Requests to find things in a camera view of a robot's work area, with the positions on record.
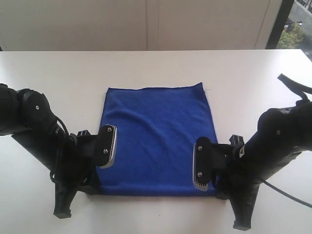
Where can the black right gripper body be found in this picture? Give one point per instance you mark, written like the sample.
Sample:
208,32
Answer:
235,177

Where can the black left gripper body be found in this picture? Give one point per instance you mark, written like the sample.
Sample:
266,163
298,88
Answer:
74,165

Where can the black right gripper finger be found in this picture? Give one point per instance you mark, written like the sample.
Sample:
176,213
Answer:
243,207

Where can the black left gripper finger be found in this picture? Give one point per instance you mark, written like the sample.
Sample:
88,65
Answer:
64,196

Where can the blue terry towel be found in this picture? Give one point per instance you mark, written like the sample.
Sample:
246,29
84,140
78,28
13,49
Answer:
156,132

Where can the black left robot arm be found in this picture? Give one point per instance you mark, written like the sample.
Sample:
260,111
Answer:
26,116

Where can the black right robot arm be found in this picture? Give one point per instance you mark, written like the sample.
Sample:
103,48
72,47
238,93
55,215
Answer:
282,135

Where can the green tree outside window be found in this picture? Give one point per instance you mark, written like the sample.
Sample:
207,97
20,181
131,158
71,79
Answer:
291,36

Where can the black window frame post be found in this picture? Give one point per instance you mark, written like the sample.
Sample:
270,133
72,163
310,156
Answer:
280,21

